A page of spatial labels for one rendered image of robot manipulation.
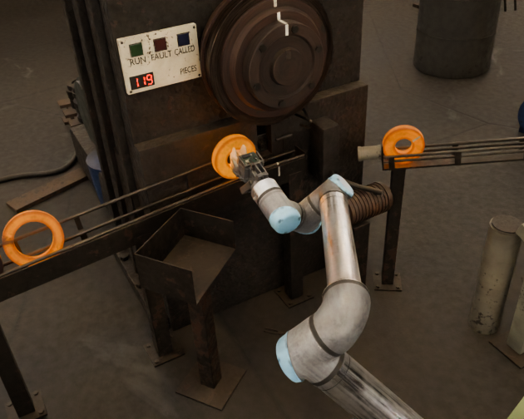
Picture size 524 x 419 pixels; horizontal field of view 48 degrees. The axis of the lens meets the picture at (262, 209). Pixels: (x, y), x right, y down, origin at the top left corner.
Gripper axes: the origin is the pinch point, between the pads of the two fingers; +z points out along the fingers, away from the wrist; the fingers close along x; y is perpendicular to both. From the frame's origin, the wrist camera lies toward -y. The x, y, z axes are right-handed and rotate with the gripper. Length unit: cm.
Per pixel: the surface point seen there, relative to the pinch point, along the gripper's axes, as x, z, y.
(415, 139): -70, -15, -6
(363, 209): -48, -21, -30
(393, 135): -63, -10, -6
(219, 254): 16.9, -25.8, -17.5
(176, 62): 10.1, 24.5, 22.4
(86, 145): 23, 127, -99
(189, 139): 10.4, 13.7, -2.2
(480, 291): -78, -65, -47
